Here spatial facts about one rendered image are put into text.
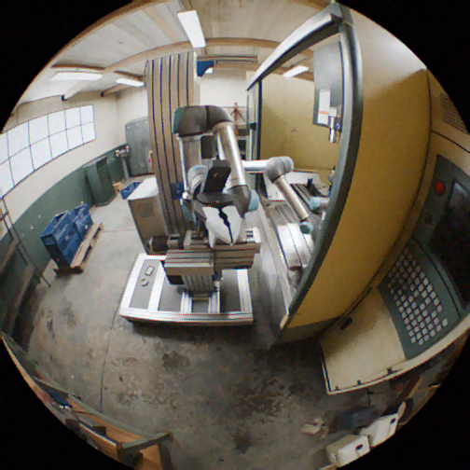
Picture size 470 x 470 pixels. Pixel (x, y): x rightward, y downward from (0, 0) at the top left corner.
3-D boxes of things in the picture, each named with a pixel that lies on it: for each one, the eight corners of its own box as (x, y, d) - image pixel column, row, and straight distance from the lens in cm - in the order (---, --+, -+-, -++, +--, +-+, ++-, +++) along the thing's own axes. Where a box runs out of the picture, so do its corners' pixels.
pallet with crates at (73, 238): (83, 271, 304) (59, 230, 270) (56, 274, 360) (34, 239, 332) (103, 227, 383) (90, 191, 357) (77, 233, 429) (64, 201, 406)
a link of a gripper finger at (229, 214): (245, 261, 31) (230, 230, 38) (252, 233, 27) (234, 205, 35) (228, 264, 30) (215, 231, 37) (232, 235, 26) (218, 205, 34)
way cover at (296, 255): (287, 276, 133) (292, 261, 121) (264, 211, 198) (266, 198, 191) (322, 272, 145) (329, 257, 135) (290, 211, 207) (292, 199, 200)
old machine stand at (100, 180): (108, 205, 477) (96, 161, 450) (94, 207, 510) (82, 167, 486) (117, 195, 519) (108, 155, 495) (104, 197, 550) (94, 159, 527)
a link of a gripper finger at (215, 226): (228, 264, 30) (215, 231, 37) (232, 235, 26) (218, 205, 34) (210, 266, 29) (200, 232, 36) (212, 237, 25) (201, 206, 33)
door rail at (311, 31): (331, 20, 60) (329, 11, 62) (244, 90, 247) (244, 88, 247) (340, 23, 61) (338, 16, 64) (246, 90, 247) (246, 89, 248)
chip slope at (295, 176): (271, 207, 207) (274, 186, 196) (261, 185, 266) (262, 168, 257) (335, 208, 246) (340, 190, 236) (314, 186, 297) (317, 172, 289)
